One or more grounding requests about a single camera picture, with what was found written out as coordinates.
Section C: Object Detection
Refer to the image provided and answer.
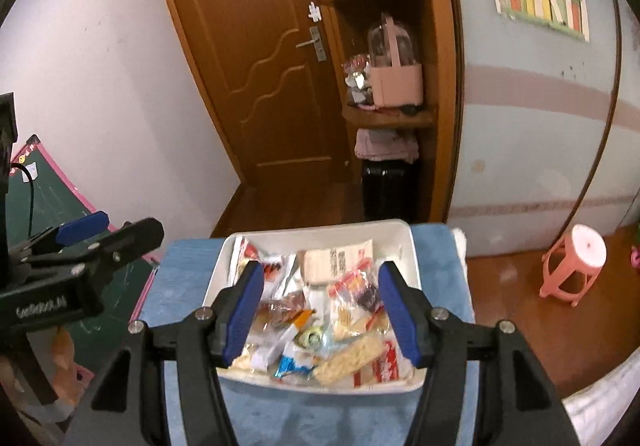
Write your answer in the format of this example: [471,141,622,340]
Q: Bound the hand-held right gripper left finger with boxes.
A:
[62,260,266,446]

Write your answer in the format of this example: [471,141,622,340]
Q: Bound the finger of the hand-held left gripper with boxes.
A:
[31,217,166,288]
[10,211,110,259]

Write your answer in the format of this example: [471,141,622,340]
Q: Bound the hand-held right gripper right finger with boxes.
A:
[377,260,581,446]

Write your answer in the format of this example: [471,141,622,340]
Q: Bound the pile of mixed snacks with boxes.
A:
[227,236,418,389]

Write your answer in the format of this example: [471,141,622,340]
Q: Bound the white plastic bin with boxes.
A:
[202,218,426,394]

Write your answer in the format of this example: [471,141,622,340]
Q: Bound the orange toy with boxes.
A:
[52,326,77,378]

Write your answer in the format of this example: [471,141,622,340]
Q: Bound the black suitcase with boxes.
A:
[361,158,418,222]

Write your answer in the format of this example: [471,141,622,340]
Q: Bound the pink folded cloth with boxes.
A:
[354,128,420,164]

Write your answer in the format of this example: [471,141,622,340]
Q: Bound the pink plastic stool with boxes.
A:
[539,224,608,308]

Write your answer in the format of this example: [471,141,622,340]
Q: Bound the brown wooden door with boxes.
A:
[152,0,351,187]

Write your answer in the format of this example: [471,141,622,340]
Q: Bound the white blanket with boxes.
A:
[562,356,640,446]

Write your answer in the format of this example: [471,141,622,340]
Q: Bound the pink basket with clear lid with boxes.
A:
[367,13,425,108]

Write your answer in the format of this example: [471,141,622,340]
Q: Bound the wooden shelf unit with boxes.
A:
[300,0,466,224]

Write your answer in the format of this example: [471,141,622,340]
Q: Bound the cluster of small trinkets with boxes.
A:
[342,53,373,109]

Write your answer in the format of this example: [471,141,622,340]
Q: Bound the green chalkboard with pink frame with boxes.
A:
[7,133,161,372]

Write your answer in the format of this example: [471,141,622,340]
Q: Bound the black cable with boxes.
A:
[9,162,37,247]

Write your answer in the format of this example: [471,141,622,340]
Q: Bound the silver door handle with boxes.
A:
[295,26,328,62]

